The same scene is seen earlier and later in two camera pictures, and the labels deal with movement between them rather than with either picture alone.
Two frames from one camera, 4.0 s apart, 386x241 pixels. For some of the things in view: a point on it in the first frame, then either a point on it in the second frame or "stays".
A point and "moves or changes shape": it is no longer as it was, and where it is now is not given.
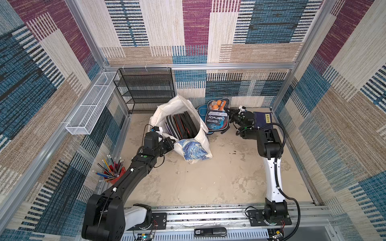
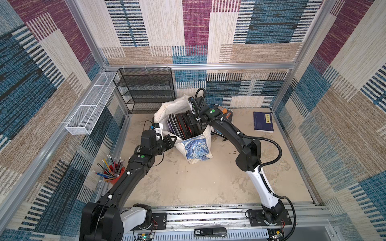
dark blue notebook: (262, 119) stays
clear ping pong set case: (217, 114) moves or changes shape
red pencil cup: (111, 171) stays
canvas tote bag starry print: (193, 150) stays
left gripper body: (165, 146) stays
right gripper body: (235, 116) → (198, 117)
